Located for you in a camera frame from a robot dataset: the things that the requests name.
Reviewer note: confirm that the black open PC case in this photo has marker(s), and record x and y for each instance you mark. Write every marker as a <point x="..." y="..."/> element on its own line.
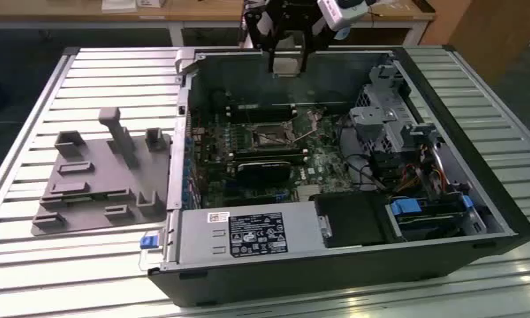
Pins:
<point x="292" y="285"/>

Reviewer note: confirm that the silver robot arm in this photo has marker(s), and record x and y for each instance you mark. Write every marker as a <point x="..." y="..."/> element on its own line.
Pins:
<point x="293" y="39"/>

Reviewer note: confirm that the blue disk carrier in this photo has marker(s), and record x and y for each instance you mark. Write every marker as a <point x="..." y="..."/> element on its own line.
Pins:
<point x="405" y="208"/>

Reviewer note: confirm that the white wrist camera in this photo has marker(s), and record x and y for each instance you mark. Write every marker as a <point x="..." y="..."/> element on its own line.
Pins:
<point x="340" y="13"/>

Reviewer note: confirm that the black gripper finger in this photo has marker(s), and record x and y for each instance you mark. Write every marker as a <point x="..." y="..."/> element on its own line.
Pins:
<point x="320" y="36"/>
<point x="254" y="26"/>

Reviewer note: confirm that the blue plastic tab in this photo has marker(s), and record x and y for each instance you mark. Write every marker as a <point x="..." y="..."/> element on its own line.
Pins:
<point x="468" y="202"/>

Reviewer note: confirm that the silver square CPU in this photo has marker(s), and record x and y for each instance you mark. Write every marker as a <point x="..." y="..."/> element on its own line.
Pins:
<point x="288" y="66"/>

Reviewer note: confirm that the grey power supply unit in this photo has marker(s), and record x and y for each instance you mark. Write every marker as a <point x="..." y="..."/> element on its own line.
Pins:
<point x="203" y="232"/>

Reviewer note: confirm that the wooden cabinet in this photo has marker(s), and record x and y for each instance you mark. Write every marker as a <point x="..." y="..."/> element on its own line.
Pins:
<point x="499" y="33"/>

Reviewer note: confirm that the blue case latch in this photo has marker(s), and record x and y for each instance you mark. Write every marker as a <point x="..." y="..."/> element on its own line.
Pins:
<point x="148" y="242"/>

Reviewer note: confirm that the metal CPU socket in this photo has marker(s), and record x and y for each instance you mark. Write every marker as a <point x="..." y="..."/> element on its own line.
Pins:
<point x="269" y="136"/>

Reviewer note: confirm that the metal drive cage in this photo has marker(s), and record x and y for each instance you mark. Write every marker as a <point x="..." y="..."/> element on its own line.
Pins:
<point x="380" y="116"/>

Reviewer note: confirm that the wooden desk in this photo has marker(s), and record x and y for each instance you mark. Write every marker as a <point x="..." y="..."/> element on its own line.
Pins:
<point x="48" y="13"/>

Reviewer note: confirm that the black graphics card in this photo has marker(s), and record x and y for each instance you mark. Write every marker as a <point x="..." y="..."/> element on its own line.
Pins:
<point x="265" y="172"/>

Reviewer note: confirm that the white box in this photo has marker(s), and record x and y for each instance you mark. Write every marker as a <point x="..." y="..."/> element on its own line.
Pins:
<point x="150" y="2"/>
<point x="119" y="6"/>

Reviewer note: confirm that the black drive bay cover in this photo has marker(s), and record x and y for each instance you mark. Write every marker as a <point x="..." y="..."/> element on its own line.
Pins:
<point x="353" y="218"/>

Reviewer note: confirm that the grey plastic parts rack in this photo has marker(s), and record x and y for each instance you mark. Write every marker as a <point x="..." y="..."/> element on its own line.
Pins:
<point x="98" y="185"/>

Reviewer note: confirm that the green motherboard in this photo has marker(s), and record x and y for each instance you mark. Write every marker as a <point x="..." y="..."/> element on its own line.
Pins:
<point x="327" y="165"/>

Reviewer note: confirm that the small silver heatsink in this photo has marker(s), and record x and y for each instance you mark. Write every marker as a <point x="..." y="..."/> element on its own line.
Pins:
<point x="308" y="192"/>

